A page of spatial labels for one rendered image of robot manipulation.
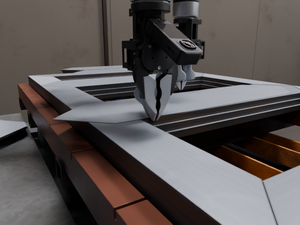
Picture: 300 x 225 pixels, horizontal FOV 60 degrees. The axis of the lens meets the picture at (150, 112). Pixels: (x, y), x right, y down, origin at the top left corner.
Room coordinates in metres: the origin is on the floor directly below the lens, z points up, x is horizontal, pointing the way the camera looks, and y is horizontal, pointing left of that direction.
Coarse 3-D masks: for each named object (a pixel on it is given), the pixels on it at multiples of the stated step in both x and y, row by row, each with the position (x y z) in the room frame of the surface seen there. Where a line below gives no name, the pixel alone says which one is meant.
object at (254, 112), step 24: (120, 72) 1.31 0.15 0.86; (48, 96) 0.78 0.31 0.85; (96, 96) 0.88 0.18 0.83; (120, 96) 0.92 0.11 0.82; (288, 96) 0.72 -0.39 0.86; (144, 120) 0.48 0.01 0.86; (168, 120) 0.51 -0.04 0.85; (192, 120) 0.53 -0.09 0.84; (216, 120) 0.57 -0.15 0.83; (240, 120) 0.60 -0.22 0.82; (96, 144) 0.42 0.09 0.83; (120, 168) 0.34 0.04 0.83; (144, 168) 0.28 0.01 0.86; (144, 192) 0.28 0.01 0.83; (168, 192) 0.24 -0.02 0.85; (168, 216) 0.24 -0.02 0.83; (192, 216) 0.21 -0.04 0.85
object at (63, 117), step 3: (63, 114) 0.51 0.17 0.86; (57, 117) 0.48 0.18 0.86; (60, 117) 0.48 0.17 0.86; (63, 117) 0.48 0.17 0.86; (66, 117) 0.48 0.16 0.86; (69, 117) 0.48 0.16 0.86; (63, 120) 0.47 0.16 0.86; (66, 120) 0.47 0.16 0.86; (69, 120) 0.47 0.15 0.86; (72, 120) 0.46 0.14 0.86
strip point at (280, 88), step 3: (261, 87) 0.84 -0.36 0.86; (264, 87) 0.84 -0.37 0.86; (267, 87) 0.84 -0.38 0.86; (270, 87) 0.84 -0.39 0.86; (273, 87) 0.84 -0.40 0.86; (276, 87) 0.84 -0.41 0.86; (279, 87) 0.84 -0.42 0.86; (282, 87) 0.84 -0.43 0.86; (276, 90) 0.79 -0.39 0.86; (279, 90) 0.79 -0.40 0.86; (282, 90) 0.79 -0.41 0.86; (285, 90) 0.79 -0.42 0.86; (288, 90) 0.79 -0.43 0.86
